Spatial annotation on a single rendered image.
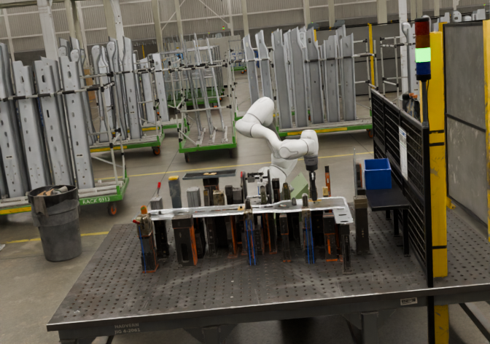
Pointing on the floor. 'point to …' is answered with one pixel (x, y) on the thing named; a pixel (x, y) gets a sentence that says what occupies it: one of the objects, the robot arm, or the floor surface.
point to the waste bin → (57, 220)
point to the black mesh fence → (391, 138)
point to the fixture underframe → (216, 334)
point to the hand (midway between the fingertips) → (313, 194)
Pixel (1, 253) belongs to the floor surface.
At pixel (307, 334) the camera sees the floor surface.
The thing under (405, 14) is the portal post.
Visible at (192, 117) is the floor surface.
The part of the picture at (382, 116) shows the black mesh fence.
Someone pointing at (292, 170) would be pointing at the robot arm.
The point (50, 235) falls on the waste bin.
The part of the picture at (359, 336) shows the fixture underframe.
